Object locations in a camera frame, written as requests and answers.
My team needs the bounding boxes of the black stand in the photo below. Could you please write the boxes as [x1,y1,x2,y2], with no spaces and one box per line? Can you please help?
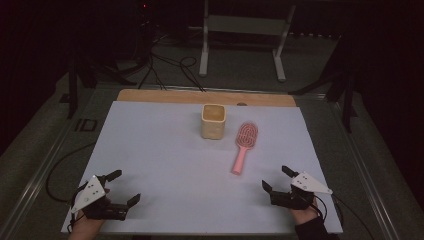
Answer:
[289,33,360,134]
[65,49,138,120]

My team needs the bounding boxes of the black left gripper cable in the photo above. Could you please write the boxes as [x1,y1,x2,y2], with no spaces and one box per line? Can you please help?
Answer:
[45,142,97,205]

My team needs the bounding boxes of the metal frame rail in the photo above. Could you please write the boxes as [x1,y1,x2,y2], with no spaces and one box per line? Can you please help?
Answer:
[0,96,101,240]
[328,96,403,240]

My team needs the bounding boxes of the black floor cables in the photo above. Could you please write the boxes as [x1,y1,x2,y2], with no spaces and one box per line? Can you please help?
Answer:
[138,33,206,93]

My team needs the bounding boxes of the black floor bracket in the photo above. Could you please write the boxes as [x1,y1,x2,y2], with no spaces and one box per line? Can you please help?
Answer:
[74,118,99,133]

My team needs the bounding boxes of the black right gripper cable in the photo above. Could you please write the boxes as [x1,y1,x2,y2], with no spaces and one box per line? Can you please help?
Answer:
[311,193,376,240]

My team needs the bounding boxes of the white metal stand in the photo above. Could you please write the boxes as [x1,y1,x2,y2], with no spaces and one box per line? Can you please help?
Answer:
[198,0,297,83]

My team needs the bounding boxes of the white table sheet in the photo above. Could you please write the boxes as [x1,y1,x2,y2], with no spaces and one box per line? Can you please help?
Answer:
[60,100,344,235]

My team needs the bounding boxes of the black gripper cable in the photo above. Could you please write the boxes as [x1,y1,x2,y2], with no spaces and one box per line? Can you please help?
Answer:
[311,193,376,240]
[45,142,97,205]

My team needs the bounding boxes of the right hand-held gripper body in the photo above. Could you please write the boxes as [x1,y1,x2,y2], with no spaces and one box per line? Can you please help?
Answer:
[269,171,334,211]

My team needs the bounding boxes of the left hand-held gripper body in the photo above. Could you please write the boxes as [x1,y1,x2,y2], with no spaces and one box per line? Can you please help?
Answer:
[70,174,129,222]

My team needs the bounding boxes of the wooden table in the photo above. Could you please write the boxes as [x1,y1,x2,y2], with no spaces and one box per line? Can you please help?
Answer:
[116,88,298,108]

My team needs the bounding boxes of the beige square cup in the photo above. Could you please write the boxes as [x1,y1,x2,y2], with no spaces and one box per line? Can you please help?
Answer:
[200,103,227,140]

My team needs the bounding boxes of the person's left hand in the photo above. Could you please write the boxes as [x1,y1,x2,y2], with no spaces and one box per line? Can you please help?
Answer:
[68,210,105,240]

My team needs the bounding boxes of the pink hairbrush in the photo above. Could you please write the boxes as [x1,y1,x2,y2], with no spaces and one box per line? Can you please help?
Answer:
[231,122,259,176]

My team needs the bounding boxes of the person's right hand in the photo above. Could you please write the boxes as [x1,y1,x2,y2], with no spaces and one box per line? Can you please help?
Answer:
[289,199,320,226]

